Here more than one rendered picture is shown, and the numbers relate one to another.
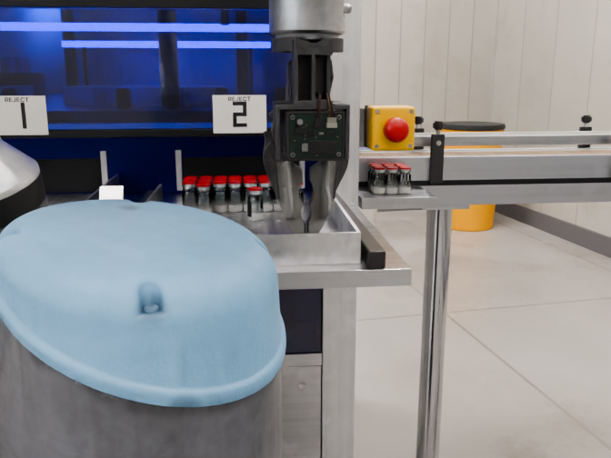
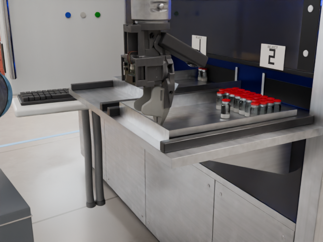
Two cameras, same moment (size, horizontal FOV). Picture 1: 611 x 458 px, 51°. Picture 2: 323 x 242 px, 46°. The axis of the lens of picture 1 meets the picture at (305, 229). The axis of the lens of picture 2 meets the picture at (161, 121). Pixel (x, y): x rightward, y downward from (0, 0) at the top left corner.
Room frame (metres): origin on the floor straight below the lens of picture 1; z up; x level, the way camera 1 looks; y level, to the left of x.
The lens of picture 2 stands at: (0.40, -0.70, 1.15)
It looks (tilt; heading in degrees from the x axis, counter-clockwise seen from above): 17 degrees down; 68
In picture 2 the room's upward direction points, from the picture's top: straight up
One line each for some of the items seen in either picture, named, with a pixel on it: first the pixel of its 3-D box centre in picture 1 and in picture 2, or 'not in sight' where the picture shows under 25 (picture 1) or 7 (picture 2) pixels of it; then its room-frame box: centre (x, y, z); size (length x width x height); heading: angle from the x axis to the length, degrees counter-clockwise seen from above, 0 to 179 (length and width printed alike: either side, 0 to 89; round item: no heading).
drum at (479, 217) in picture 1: (468, 175); not in sight; (4.59, -1.18, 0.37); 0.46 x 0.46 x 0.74
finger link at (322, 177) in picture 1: (323, 203); (154, 108); (0.66, -0.02, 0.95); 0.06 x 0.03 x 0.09; 6
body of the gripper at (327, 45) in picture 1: (308, 101); (148, 54); (0.66, 0.00, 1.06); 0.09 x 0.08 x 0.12; 6
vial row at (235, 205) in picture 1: (243, 195); (241, 104); (0.94, 0.09, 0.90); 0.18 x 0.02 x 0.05; 95
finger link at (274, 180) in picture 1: (285, 157); not in sight; (0.68, 0.02, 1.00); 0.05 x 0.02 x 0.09; 96
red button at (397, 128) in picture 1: (395, 129); not in sight; (1.05, -0.15, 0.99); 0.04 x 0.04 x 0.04; 6
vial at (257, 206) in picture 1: (255, 204); (225, 109); (0.89, 0.07, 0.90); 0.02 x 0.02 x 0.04
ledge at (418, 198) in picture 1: (389, 195); not in sight; (1.14, -0.15, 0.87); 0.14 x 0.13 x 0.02; 6
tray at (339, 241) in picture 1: (242, 216); (204, 112); (0.83, 0.08, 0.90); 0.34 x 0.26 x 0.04; 5
